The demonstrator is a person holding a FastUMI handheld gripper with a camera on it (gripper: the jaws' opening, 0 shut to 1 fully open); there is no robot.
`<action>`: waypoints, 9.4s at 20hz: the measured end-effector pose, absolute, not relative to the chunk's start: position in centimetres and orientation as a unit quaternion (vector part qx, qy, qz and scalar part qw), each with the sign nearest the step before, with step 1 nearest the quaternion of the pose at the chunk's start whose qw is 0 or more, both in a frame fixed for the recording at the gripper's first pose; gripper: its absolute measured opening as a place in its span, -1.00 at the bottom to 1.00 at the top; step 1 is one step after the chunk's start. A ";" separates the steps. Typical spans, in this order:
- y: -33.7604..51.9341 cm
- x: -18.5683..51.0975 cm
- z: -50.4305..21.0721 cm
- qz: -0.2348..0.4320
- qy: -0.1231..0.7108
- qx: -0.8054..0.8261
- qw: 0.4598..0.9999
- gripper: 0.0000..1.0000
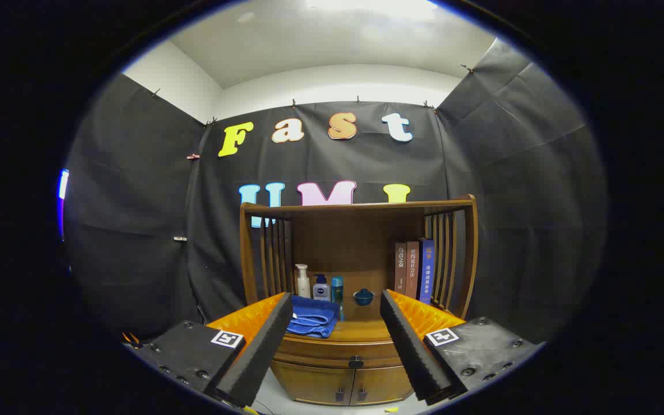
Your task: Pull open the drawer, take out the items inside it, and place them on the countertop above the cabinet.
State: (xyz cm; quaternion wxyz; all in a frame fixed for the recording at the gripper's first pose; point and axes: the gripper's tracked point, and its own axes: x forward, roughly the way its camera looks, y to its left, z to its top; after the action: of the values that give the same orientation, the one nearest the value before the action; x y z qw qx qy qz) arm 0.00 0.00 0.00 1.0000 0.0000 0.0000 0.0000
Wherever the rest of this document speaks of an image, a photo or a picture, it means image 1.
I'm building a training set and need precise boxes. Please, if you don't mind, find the wooden countertop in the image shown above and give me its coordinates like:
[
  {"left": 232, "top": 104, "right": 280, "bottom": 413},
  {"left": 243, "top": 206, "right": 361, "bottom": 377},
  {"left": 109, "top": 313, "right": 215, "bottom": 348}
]
[{"left": 287, "top": 291, "right": 394, "bottom": 345}]

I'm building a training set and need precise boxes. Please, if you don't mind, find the reddish brown book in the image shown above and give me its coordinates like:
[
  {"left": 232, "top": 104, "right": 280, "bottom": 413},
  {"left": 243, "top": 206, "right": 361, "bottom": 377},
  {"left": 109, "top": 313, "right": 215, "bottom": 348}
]
[{"left": 406, "top": 240, "right": 421, "bottom": 299}]

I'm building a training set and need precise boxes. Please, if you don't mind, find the blue folded towel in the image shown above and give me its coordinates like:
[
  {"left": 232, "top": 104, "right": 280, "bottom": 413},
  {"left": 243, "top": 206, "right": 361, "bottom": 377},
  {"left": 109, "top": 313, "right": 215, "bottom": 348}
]
[{"left": 286, "top": 295, "right": 341, "bottom": 339}]

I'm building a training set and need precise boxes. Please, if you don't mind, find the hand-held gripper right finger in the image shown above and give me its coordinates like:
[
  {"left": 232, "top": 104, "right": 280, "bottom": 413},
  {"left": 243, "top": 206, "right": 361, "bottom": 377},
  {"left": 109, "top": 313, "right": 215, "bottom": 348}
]
[{"left": 379, "top": 289, "right": 543, "bottom": 406}]

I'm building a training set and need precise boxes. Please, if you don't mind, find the wooden cabinet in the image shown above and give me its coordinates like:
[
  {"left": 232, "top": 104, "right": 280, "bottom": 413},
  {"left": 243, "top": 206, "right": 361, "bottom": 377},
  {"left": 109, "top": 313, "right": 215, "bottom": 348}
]
[{"left": 239, "top": 194, "right": 478, "bottom": 407}]

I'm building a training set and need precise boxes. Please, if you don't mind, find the white pump bottle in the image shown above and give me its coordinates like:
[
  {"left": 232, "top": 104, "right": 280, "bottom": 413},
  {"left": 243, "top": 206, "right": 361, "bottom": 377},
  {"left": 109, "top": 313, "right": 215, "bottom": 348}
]
[{"left": 295, "top": 264, "right": 312, "bottom": 299}]

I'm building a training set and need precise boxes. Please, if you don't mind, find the wooden drawer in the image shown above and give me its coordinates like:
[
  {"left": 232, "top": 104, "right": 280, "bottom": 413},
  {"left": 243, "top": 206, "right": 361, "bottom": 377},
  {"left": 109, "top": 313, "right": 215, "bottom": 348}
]
[{"left": 273, "top": 344, "right": 406, "bottom": 370}]

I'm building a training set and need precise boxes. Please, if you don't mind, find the dark brown book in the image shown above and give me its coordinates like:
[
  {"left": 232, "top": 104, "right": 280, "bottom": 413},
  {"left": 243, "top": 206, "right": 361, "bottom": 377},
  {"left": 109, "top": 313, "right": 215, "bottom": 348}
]
[{"left": 394, "top": 242, "right": 409, "bottom": 293}]

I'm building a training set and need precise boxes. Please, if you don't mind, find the blue book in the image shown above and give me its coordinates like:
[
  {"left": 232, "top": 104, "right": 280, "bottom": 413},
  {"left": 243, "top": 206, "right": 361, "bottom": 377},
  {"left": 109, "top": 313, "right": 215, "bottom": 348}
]
[{"left": 418, "top": 238, "right": 436, "bottom": 305}]

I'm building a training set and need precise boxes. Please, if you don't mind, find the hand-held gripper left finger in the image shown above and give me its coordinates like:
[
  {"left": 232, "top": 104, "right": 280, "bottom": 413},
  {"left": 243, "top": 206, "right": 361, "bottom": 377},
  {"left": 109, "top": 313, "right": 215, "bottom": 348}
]
[{"left": 127, "top": 292, "right": 294, "bottom": 409}]

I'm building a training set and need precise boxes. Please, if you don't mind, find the wooden cabinet door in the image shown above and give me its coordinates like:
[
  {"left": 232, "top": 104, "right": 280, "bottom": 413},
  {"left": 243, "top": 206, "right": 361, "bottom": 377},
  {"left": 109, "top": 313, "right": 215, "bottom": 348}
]
[
  {"left": 270, "top": 360, "right": 356, "bottom": 405},
  {"left": 350, "top": 364, "right": 414, "bottom": 405}
]

